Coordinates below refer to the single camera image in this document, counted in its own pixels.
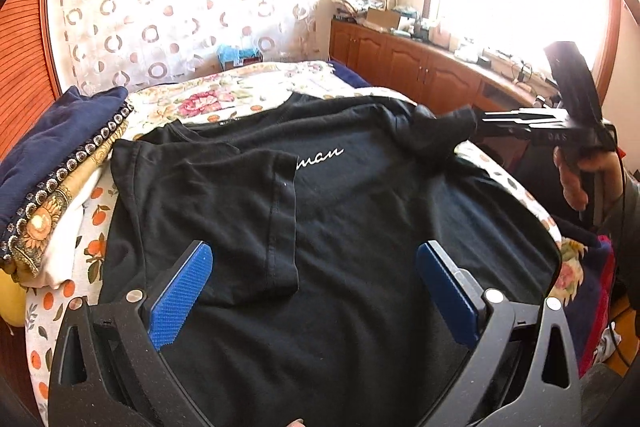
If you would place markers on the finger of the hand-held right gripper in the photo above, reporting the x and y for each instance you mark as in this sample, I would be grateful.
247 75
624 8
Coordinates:
505 129
525 114

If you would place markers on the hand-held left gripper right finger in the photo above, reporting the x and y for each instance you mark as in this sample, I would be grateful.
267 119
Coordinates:
445 292

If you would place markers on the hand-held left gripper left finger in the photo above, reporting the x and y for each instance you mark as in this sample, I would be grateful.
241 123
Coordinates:
177 297

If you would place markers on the black t-shirt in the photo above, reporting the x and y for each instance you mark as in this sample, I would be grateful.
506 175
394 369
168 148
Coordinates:
350 207

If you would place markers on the person's right hand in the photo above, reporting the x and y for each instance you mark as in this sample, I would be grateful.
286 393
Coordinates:
570 182

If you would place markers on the orange-print white bed sheet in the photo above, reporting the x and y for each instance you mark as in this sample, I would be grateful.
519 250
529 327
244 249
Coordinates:
92 252

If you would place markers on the wooden cabinet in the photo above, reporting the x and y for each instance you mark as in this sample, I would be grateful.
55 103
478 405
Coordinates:
415 62

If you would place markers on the folded white cloth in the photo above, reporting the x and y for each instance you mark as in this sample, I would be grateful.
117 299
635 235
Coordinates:
65 252

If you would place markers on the teal box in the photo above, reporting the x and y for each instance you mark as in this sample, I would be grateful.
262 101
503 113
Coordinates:
405 13

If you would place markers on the navy embroidered folded fabric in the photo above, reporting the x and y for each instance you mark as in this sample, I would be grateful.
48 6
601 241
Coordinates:
45 217

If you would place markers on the red cloth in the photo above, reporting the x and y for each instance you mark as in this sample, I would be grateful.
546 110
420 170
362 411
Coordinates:
607 267

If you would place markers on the cardboard box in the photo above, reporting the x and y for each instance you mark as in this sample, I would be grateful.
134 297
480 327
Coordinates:
382 18

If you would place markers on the yellow cushion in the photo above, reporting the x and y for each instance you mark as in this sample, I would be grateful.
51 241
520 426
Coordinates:
10 302

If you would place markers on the patterned folded cloth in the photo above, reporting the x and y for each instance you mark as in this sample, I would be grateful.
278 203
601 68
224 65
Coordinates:
357 3

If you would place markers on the floral blanket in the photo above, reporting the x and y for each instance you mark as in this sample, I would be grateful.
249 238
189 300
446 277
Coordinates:
210 102

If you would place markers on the folded navy cloth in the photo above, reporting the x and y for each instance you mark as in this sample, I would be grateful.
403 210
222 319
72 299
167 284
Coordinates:
50 142

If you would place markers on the blue box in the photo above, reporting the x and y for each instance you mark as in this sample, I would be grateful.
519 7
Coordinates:
235 54

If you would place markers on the wooden headboard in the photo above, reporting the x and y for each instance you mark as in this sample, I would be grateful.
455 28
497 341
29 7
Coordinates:
27 57

